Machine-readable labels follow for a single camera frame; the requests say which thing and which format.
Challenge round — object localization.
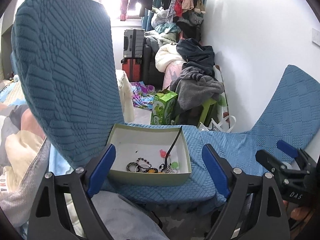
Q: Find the green printed carton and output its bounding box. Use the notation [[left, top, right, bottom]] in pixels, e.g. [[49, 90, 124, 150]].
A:
[[150, 89, 178, 125]]

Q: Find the grey black suitcase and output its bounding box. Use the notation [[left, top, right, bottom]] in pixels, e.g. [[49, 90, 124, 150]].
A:
[[123, 29, 145, 59]]

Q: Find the black beaded bracelet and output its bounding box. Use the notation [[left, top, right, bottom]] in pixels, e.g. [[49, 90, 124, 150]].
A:
[[135, 157, 153, 172]]

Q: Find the grey trousers lap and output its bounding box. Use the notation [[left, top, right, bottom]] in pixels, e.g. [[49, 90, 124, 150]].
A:
[[0, 139, 171, 240]]

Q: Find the tangled bead chain pile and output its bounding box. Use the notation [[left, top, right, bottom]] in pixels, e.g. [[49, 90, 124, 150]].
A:
[[158, 158, 180, 174]]

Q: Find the cream puffy jacket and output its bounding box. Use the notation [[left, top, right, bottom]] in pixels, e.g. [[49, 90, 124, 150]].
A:
[[155, 43, 185, 73]]

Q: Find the cream lace cloth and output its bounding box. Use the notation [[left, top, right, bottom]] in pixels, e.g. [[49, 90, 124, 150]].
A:
[[116, 69, 135, 122]]

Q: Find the purple patterned cloth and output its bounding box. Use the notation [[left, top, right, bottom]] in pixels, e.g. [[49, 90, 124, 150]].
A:
[[131, 81, 156, 110]]

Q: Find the colourful bed duvet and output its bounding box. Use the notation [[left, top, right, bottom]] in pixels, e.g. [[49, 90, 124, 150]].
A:
[[1, 81, 46, 194]]

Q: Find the dark navy garment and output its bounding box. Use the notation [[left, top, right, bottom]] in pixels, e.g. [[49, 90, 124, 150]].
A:
[[176, 38, 215, 77]]

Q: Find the red suitcase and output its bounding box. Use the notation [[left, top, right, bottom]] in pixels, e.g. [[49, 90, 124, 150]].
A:
[[121, 58, 142, 82]]

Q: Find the grey fleece blanket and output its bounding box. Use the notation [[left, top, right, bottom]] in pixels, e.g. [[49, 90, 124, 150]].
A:
[[170, 67, 224, 114]]

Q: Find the white wall switch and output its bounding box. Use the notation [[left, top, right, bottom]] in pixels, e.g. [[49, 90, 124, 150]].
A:
[[311, 28, 320, 46]]

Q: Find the pale green cardboard box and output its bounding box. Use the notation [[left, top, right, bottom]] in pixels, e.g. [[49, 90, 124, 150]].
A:
[[108, 124, 191, 186]]

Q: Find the blue quilted chair cover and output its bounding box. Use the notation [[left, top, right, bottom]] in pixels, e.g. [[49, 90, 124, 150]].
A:
[[11, 0, 319, 206]]

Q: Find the person's right hand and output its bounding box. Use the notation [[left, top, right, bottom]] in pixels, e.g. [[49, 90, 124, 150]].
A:
[[290, 206, 315, 234]]

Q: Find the green plastic stool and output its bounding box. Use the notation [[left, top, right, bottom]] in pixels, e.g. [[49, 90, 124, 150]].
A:
[[175, 97, 218, 128]]

